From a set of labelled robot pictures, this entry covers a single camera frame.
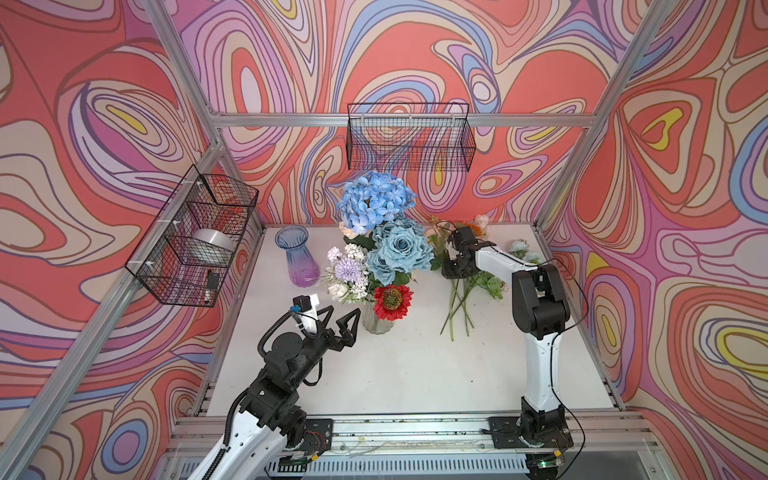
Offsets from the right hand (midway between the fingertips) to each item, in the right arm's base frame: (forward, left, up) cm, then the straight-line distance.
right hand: (449, 278), depth 104 cm
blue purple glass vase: (-2, +49, +11) cm, 51 cm away
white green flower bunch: (+15, +3, +7) cm, 17 cm away
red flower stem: (-25, +21, +27) cm, 42 cm away
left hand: (-24, +32, +22) cm, 46 cm away
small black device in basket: (-17, +65, +27) cm, 73 cm away
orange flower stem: (+17, -11, +7) cm, 22 cm away
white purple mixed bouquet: (-19, +32, +31) cm, 48 cm away
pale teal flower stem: (+8, -25, +5) cm, 27 cm away
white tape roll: (-12, +64, +35) cm, 74 cm away
